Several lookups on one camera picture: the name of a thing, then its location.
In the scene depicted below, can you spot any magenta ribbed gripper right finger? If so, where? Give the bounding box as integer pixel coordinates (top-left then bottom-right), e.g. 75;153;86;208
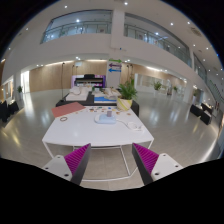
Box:
131;142;184;186

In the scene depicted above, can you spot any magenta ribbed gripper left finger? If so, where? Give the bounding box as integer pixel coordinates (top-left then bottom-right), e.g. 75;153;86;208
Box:
42;143;92;186

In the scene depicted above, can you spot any grey charger plug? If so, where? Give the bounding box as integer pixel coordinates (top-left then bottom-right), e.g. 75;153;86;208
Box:
107;111;112;117

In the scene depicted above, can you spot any white table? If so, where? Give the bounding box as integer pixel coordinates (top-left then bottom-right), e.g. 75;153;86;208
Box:
42;106;154;157

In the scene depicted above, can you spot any light blue power strip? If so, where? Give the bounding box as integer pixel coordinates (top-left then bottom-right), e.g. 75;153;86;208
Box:
94;114;116;124

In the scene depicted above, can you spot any red mat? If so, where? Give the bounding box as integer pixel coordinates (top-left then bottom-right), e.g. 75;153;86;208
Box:
52;102;84;118

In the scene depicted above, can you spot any potted green plant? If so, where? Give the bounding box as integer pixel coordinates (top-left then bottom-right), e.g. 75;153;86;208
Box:
117;79;137;111

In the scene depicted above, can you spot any black side table right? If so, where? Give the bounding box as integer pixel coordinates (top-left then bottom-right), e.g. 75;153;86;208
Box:
190;103;213;125

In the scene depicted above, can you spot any black side table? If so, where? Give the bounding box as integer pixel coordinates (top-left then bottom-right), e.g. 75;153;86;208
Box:
190;103;213;125
0;101;19;122

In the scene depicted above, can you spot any black side table left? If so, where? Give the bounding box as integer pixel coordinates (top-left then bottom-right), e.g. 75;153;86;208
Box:
0;101;19;122

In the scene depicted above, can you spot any white square pillar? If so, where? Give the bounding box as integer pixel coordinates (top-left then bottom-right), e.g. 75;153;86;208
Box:
106;9;125;88

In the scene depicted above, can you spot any white charger cable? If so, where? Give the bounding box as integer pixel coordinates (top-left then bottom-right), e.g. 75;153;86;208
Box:
115;118;143;132

